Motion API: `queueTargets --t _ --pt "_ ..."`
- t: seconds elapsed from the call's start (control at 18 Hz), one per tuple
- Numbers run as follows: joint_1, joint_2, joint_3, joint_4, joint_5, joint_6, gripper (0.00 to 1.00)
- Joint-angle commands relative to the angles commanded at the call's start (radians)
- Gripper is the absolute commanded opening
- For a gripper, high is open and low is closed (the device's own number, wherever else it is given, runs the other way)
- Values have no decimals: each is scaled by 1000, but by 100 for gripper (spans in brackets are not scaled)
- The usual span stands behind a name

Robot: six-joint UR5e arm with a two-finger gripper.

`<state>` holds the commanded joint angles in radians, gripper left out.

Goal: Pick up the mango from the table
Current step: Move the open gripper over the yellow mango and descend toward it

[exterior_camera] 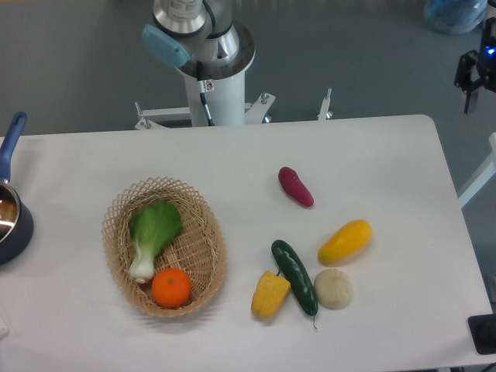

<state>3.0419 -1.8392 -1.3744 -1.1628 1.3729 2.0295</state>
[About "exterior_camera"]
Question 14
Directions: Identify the dark green cucumber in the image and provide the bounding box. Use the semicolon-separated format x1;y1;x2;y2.
270;239;319;331

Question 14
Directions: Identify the blue plastic bag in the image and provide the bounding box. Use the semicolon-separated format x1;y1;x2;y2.
423;0;487;35

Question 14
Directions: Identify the blue saucepan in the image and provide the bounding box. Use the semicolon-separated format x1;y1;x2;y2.
1;112;34;265

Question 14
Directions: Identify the yellow bell pepper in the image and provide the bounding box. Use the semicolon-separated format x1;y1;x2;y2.
251;270;291;320

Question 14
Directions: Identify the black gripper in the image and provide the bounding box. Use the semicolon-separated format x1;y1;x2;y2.
453;17;495;114

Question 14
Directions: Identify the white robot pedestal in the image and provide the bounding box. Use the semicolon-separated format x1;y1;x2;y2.
183;72;245;127

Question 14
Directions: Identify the white metal base frame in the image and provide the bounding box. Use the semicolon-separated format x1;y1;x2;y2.
135;88;333;130

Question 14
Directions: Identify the black device at edge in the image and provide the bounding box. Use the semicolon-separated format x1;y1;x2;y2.
467;314;495;355

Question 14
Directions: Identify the yellow mango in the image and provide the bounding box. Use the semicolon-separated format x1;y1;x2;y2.
318;219;373;265

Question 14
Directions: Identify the beige steamed bun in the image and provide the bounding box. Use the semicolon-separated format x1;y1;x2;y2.
314;268;353;310

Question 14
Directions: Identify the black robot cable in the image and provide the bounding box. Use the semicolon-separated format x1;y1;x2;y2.
195;61;215;127

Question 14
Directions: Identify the purple sweet potato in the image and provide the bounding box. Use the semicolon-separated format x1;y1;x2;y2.
277;167;314;208

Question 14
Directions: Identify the white frame at right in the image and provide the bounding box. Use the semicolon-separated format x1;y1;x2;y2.
456;133;495;208

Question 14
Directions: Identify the orange fruit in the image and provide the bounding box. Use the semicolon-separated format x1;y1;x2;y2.
152;267;191;308

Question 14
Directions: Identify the woven wicker basket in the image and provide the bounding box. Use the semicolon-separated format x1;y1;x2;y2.
102;177;226;319

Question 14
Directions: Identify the green bok choy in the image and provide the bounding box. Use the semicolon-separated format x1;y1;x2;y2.
128;200;182;284

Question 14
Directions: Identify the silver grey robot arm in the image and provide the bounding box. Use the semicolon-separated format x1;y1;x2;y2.
142;1;495;115

